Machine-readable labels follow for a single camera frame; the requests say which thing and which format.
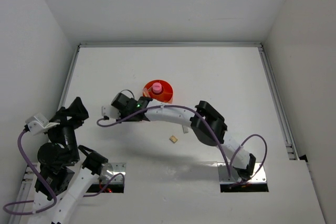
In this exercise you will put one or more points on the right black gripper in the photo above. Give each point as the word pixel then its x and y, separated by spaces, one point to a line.
pixel 122 116

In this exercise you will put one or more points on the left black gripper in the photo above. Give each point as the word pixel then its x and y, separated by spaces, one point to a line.
pixel 77 109

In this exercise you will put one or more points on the yellow beige stick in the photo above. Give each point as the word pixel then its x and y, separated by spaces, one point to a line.
pixel 145 93

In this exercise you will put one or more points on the pink glue bottle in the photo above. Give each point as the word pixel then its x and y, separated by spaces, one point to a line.
pixel 157 88

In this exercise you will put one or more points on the grey eraser block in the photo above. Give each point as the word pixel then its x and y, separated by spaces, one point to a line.
pixel 185 129

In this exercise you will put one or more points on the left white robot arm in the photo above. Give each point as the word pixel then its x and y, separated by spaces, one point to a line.
pixel 66 169

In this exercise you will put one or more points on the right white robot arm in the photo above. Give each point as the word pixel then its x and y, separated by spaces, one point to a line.
pixel 207 124

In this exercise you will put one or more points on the orange round organizer container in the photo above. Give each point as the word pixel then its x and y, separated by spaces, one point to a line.
pixel 165 96

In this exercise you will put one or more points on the small tan sharpener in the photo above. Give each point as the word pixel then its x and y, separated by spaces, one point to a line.
pixel 173 139

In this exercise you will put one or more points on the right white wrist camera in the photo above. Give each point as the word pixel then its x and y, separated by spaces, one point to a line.
pixel 110 112

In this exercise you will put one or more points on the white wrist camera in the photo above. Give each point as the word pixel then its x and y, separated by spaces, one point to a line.
pixel 110 112
pixel 38 124

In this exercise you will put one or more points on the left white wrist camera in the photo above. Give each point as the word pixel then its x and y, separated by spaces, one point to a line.
pixel 38 124

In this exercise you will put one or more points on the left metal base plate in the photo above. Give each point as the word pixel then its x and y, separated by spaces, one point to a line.
pixel 113 173

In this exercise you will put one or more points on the metal base plate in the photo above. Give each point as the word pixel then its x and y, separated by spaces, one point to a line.
pixel 258 176
pixel 113 173

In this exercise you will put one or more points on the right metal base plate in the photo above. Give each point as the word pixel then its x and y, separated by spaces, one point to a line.
pixel 258 176

